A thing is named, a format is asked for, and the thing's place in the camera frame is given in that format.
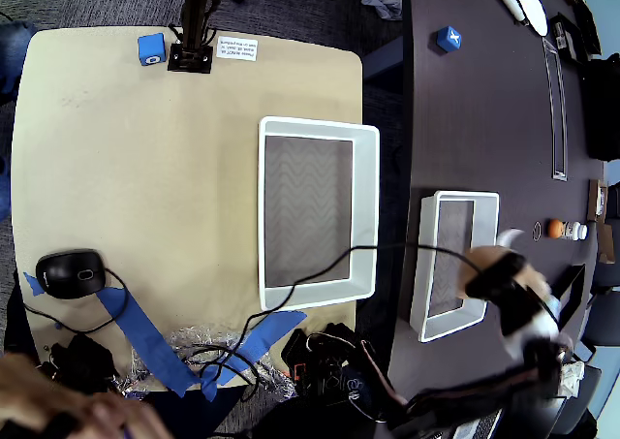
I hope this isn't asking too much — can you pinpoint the tan plush bear toy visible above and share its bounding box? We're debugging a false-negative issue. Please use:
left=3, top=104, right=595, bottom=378
left=457, top=228, right=566, bottom=324

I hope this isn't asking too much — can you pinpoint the small white tray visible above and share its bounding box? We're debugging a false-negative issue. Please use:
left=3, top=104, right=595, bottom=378
left=409, top=190, right=501, bottom=343

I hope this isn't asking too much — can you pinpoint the large white tray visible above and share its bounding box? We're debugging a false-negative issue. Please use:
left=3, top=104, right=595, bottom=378
left=258, top=115, right=381, bottom=313

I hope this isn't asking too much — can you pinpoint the person's right hand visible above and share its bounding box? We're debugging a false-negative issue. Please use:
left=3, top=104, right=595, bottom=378
left=0, top=351, right=171, bottom=439

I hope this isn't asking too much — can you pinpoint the black open tray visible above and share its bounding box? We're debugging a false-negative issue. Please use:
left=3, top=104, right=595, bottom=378
left=551, top=263, right=587, bottom=314

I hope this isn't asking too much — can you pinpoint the crumpled white paper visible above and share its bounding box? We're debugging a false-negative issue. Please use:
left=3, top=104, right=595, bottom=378
left=556, top=361, right=587, bottom=399

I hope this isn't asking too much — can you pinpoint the white pill bottle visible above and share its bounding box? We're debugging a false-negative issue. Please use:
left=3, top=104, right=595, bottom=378
left=561, top=220, right=589, bottom=241

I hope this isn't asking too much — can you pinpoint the flat brown cardboard piece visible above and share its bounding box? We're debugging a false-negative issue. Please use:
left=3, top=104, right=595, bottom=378
left=595, top=223, right=616, bottom=265

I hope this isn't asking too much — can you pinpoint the open laptop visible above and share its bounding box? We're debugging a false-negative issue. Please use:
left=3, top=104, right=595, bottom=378
left=452, top=394, right=568, bottom=439

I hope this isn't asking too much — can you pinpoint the open brown cardboard box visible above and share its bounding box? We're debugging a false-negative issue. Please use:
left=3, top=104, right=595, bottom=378
left=585, top=178, right=609, bottom=225

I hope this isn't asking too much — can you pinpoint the wide blue tape strip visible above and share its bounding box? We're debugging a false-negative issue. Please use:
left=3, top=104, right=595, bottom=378
left=198, top=310, right=309, bottom=401

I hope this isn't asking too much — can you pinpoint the blue cube with X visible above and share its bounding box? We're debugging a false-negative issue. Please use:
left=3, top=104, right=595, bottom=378
left=434, top=25, right=463, bottom=52

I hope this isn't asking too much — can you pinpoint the black open box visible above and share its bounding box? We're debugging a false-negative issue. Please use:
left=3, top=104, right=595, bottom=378
left=549, top=12, right=582, bottom=63

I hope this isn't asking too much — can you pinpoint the black flat tray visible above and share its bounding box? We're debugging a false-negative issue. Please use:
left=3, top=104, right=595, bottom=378
left=571, top=0, right=603, bottom=57

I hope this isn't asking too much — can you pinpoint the white oval plate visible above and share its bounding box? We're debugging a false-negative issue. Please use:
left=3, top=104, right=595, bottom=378
left=513, top=0, right=550, bottom=37

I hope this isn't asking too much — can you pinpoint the grey sock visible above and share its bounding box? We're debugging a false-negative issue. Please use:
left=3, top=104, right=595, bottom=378
left=360, top=0, right=404, bottom=22

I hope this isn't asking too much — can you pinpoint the crumpled clear plastic wrap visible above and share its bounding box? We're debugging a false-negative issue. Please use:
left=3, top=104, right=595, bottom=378
left=115, top=322, right=299, bottom=401

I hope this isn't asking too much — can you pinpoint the white printed paper label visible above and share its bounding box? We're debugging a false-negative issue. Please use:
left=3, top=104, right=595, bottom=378
left=215, top=36, right=259, bottom=63

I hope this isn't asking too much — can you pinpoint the long blue tape strip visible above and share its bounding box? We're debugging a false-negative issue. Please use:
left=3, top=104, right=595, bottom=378
left=94, top=286, right=200, bottom=399

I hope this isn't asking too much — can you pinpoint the blue cube with O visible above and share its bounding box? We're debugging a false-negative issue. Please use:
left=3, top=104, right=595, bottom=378
left=137, top=32, right=167, bottom=67

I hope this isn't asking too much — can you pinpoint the black computer mouse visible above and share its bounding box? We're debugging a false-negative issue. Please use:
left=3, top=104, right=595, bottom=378
left=35, top=248, right=108, bottom=300

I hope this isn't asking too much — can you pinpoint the short blue tape piece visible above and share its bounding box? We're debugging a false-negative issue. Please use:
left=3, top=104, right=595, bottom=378
left=22, top=270, right=47, bottom=298

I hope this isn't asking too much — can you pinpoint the blue jeans leg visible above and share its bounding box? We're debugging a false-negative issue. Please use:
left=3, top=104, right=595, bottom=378
left=0, top=19, right=38, bottom=104

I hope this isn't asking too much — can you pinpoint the black camera cable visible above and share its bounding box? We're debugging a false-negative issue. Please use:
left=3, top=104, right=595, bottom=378
left=181, top=243, right=479, bottom=404

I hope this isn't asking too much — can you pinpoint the black mouse cable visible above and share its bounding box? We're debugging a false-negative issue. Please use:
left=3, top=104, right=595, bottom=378
left=21, top=267, right=132, bottom=336

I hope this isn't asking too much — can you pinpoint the black camera stand post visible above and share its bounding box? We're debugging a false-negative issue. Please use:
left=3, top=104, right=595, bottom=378
left=167, top=0, right=229, bottom=75

